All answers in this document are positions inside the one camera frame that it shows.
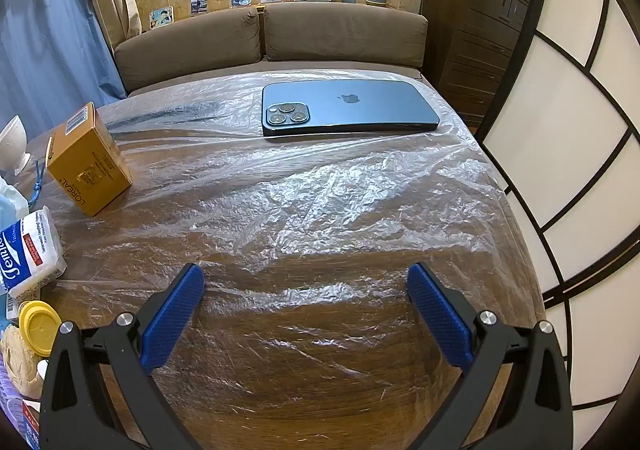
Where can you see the white bowl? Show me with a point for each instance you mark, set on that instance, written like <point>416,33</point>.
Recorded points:
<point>11,140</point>

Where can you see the brown cardboard box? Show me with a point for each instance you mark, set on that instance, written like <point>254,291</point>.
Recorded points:
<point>87,165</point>

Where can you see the beige paper ball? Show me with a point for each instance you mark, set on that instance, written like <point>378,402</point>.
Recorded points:
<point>20,365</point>

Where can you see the clear plastic table cover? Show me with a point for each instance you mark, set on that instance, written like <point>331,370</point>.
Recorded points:
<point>300,230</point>

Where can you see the blue curtain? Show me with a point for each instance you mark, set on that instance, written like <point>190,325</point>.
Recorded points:
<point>45,30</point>

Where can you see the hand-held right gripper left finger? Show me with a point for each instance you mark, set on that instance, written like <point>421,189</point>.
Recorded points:
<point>172,315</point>

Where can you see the dark wooden dresser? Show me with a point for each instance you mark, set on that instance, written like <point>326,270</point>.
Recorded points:
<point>470,30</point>

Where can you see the blue smartphone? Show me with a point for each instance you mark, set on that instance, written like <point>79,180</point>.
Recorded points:
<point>350,105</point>

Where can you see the yellow lidded container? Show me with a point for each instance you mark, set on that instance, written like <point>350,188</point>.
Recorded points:
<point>37,327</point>

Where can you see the white paper screen door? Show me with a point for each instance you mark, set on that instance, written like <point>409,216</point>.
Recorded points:
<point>575,130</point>

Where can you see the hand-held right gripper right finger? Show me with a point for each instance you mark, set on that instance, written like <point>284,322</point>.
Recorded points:
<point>440,315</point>

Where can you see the blue and white tissue pack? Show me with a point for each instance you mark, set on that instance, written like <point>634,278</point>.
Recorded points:
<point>32,255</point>

